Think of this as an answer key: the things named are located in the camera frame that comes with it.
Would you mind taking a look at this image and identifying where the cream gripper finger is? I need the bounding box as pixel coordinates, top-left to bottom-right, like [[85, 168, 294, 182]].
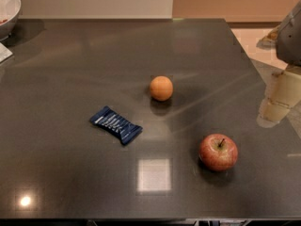
[[262, 65, 301, 122]]

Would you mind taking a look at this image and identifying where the orange fruit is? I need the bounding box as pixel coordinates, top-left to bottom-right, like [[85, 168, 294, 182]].
[[150, 76, 173, 102]]

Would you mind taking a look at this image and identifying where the blue rxbar wrapper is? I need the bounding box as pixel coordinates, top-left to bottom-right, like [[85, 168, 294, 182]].
[[89, 106, 143, 146]]

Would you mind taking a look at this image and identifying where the red apple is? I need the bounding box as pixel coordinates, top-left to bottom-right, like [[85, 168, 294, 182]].
[[198, 134, 238, 172]]

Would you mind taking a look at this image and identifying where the white bowl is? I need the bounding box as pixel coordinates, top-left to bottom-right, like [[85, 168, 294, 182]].
[[0, 0, 22, 40]]

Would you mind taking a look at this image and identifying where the white paper sheet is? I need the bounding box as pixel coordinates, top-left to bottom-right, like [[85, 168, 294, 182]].
[[0, 43, 13, 62]]

